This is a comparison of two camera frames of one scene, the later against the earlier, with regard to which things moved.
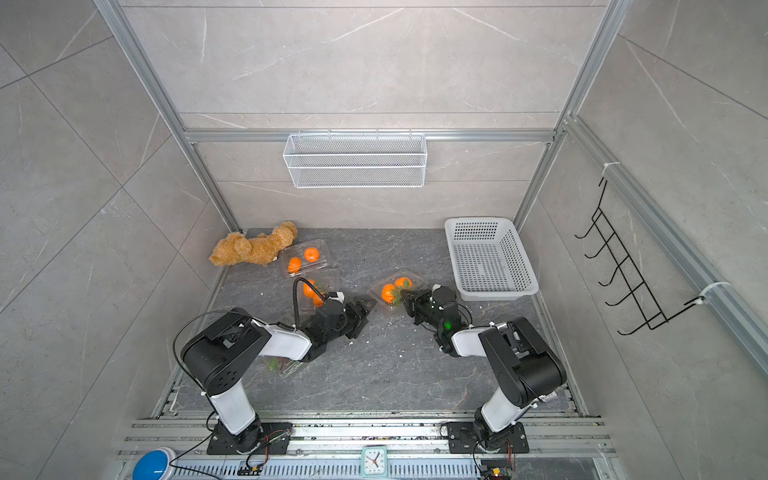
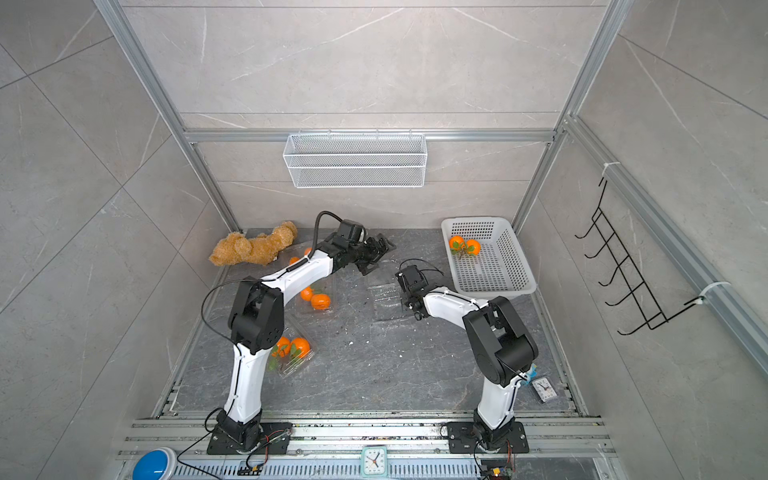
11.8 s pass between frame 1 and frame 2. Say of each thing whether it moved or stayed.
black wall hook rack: stayed
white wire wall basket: stayed
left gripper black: moved
